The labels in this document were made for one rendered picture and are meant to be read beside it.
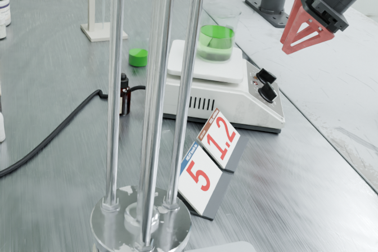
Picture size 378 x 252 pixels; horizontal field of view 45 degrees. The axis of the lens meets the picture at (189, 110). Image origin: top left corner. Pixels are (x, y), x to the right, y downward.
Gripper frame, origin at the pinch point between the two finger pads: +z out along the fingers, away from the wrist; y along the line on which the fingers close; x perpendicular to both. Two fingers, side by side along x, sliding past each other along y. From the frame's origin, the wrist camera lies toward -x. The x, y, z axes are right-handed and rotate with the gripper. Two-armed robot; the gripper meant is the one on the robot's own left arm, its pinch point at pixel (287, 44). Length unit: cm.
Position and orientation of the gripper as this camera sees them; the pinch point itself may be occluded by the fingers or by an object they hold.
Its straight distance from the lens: 77.4
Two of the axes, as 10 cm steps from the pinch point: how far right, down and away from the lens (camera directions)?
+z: -6.1, 6.5, 4.5
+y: -1.0, 5.1, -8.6
